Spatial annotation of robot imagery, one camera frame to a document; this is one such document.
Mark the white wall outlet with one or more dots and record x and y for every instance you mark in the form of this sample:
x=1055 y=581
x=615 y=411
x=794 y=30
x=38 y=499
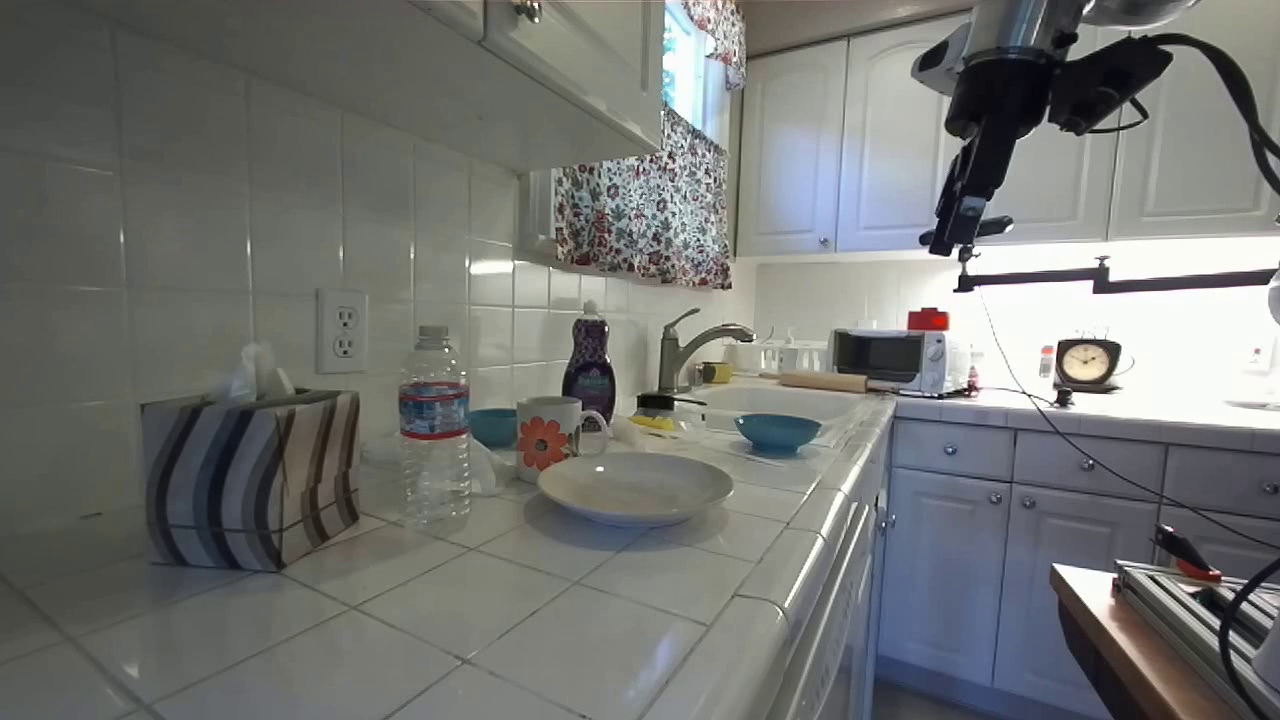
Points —
x=342 y=340

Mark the white flower mug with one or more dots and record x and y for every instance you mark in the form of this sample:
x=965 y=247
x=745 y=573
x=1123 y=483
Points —
x=548 y=430

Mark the white toaster oven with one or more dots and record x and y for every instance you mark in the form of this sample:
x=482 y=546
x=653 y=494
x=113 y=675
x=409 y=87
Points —
x=901 y=360

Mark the clear water bottle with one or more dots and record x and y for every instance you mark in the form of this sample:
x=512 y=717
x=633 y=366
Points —
x=434 y=430

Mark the big blue bowl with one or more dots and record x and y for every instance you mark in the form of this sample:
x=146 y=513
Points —
x=775 y=432

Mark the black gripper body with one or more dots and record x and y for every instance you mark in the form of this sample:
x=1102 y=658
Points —
x=999 y=102

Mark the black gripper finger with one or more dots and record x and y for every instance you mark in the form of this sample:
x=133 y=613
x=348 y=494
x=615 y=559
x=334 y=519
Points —
x=977 y=222
x=949 y=225

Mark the white lower cabinets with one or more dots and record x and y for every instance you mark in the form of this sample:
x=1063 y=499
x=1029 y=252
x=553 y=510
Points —
x=981 y=513

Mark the white upper cabinet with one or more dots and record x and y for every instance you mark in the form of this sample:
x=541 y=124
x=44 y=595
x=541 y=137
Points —
x=511 y=80

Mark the white far upper cabinets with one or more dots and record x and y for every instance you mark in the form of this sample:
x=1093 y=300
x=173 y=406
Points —
x=850 y=152

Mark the small blue bowl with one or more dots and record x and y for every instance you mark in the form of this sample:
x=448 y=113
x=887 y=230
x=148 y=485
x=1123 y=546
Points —
x=492 y=426

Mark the white cabinets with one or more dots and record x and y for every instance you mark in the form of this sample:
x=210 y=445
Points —
x=850 y=152
x=981 y=513

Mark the white kitchen sink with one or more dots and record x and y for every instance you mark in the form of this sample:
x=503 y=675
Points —
x=770 y=399

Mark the floral window curtain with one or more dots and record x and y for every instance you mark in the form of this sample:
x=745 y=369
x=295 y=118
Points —
x=666 y=218

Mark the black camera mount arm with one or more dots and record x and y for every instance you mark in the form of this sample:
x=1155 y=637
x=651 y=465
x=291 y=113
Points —
x=1102 y=276

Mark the grey kitchen faucet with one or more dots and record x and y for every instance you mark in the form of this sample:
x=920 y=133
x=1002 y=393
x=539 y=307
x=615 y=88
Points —
x=676 y=348

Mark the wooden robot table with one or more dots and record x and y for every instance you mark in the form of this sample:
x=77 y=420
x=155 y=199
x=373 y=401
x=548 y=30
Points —
x=1155 y=640

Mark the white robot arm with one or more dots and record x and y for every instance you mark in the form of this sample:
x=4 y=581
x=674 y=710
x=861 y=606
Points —
x=1084 y=88

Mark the black table clock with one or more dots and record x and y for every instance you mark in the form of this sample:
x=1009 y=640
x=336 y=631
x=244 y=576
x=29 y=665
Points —
x=1084 y=366

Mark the yellow sponge in dish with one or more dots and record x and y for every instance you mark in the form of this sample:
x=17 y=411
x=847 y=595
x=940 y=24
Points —
x=662 y=426

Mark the striped tissue box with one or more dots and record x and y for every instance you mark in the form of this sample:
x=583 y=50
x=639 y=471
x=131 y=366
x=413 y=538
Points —
x=250 y=485

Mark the white ceramic plate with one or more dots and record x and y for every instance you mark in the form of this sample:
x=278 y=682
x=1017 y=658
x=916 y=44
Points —
x=633 y=485

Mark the red lidded container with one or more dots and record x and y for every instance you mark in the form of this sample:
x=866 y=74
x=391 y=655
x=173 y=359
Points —
x=929 y=322

